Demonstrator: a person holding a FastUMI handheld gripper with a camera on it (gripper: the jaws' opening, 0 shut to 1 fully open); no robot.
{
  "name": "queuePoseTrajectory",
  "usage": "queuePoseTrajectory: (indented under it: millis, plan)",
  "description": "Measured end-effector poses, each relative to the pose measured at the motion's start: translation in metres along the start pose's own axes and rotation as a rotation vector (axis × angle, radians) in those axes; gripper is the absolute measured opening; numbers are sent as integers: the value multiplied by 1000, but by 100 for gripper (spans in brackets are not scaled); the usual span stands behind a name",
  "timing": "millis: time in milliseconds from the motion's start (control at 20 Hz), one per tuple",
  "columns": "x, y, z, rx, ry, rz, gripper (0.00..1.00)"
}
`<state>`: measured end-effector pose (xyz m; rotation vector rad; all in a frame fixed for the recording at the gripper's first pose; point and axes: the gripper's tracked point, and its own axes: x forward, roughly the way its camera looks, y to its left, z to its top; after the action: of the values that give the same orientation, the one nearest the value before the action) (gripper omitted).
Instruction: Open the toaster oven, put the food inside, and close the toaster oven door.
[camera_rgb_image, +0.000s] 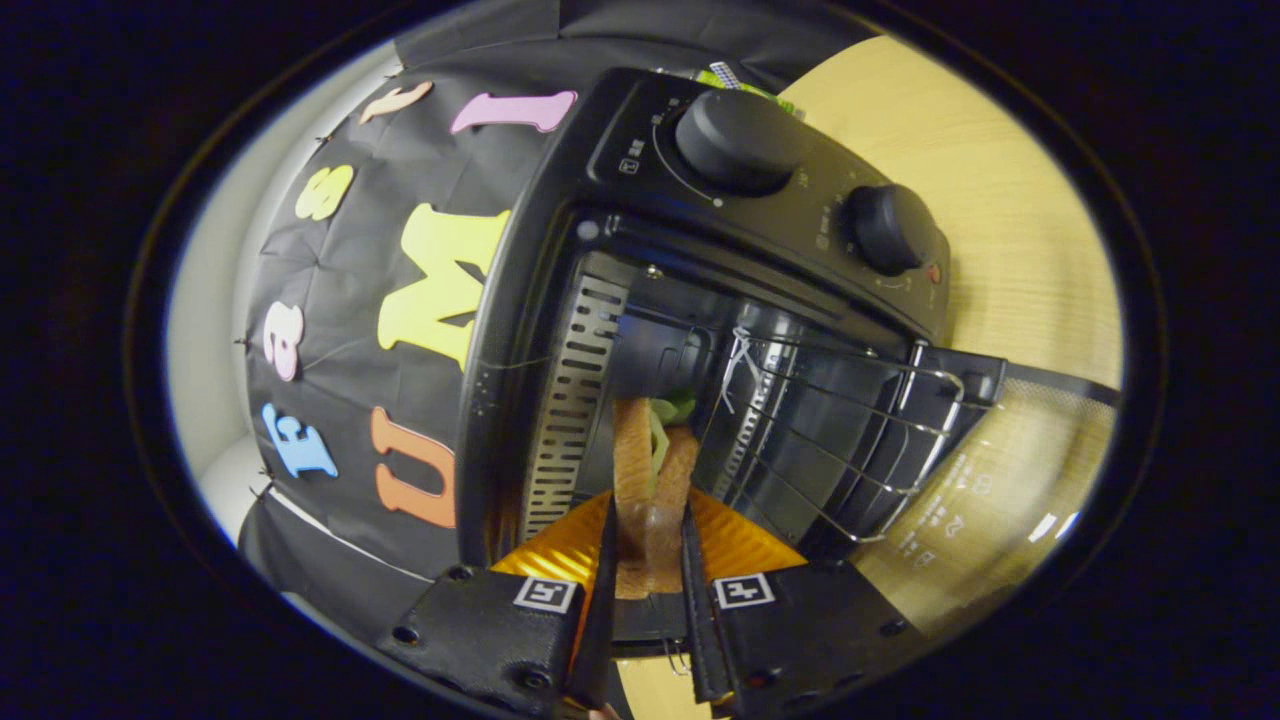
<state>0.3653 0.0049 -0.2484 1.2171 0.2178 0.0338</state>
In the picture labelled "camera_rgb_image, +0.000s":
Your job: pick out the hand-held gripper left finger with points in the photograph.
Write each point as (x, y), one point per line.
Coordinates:
(480, 630)

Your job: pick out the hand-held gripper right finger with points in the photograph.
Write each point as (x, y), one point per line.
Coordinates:
(800, 630)

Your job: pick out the toast sandwich with lettuce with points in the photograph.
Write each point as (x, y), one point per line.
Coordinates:
(635, 480)

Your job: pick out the black toaster oven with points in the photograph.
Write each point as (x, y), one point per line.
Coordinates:
(780, 230)

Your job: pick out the green label plastic bottle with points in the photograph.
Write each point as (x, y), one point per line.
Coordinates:
(745, 88)

